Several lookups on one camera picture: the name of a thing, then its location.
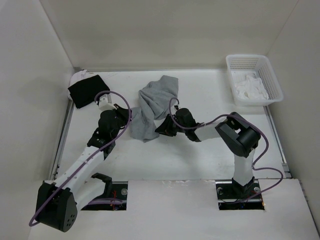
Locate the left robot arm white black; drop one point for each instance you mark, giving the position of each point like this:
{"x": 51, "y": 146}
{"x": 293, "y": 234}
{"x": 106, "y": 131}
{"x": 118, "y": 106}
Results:
{"x": 59, "y": 202}

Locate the folded white tank top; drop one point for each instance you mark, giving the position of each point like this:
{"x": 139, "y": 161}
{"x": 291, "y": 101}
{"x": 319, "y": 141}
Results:
{"x": 78, "y": 76}

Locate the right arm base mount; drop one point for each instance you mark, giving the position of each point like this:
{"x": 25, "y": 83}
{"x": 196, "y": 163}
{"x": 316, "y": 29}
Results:
{"x": 231, "y": 196}

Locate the folded black tank top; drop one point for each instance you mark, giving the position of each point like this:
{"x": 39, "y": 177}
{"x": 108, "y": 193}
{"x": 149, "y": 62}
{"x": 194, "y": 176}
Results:
{"x": 83, "y": 92}

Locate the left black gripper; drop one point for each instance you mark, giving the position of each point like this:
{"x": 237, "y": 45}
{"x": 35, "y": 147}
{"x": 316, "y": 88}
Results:
{"x": 125, "y": 113}

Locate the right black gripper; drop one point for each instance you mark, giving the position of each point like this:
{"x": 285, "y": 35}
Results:
{"x": 165, "y": 128}

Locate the white tank top in basket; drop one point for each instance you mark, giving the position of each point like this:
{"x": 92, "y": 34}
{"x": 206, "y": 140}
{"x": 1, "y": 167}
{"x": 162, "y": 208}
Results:
{"x": 248, "y": 86}

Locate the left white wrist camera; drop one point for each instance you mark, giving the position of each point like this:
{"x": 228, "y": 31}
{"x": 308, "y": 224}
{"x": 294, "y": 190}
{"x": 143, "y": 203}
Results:
{"x": 105, "y": 103}

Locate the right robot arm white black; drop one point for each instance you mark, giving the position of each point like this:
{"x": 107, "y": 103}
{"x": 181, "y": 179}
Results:
{"x": 239, "y": 136}

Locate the grey tank top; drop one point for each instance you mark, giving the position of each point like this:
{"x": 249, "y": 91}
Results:
{"x": 153, "y": 105}

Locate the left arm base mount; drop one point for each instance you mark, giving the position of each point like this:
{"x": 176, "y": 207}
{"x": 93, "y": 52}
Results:
{"x": 114, "y": 195}

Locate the white plastic basket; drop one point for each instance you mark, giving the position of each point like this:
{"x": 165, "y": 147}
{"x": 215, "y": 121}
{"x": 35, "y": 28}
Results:
{"x": 261, "y": 66}

